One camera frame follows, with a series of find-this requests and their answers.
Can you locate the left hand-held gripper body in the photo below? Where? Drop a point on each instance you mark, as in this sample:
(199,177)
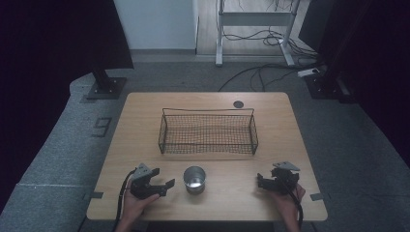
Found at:
(140,188)

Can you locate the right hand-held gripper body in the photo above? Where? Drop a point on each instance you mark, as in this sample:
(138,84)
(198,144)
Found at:
(286,182)

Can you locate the person's left hand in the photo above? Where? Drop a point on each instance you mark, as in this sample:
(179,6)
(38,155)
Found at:
(133,208)

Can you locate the person's right hand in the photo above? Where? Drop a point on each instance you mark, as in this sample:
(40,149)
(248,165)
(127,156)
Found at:
(288,206)

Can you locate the metal cup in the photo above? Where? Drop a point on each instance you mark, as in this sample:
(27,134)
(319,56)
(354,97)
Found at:
(194,182)

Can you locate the grey tape piece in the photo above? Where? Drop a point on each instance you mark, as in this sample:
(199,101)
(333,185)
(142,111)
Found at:
(316,196)
(94,195)

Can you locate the dark tape floor marking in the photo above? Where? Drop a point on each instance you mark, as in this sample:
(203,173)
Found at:
(102,126)

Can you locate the black stand with square base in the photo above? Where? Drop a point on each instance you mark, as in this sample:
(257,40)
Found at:
(324,86)
(106,87)

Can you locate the white power strip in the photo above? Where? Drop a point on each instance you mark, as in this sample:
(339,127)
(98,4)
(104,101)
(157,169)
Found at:
(307,72)

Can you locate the black curtain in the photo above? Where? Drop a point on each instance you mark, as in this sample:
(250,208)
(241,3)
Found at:
(48,48)
(370,58)

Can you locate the white desk frame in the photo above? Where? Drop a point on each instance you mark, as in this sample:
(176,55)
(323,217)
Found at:
(254,18)

